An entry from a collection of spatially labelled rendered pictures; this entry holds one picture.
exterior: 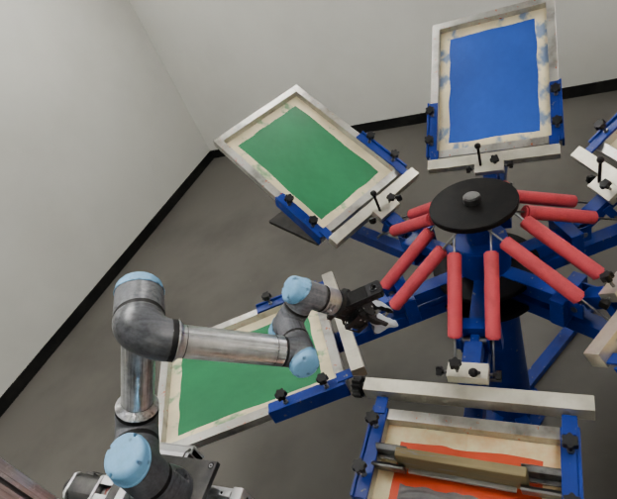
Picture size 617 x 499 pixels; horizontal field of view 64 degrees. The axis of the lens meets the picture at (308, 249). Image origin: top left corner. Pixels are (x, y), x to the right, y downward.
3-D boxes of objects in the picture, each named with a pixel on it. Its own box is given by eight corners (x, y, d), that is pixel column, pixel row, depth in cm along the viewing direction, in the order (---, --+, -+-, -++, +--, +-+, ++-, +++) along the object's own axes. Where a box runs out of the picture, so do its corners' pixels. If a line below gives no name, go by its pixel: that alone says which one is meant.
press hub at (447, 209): (556, 449, 230) (531, 227, 152) (466, 437, 249) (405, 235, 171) (554, 376, 257) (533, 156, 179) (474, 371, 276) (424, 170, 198)
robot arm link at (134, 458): (129, 510, 126) (97, 485, 118) (130, 464, 137) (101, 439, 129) (171, 488, 126) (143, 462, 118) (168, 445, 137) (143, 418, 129)
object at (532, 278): (609, 368, 153) (609, 345, 147) (371, 354, 190) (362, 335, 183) (592, 208, 208) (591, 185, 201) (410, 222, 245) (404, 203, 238)
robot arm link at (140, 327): (115, 330, 98) (329, 351, 118) (117, 297, 107) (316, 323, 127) (104, 372, 103) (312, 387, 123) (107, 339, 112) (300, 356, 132)
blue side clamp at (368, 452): (371, 508, 146) (364, 497, 142) (356, 505, 148) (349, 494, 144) (392, 417, 166) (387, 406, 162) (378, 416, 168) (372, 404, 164)
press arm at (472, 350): (480, 394, 156) (477, 385, 153) (461, 393, 158) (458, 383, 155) (484, 350, 167) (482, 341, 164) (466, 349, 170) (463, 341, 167)
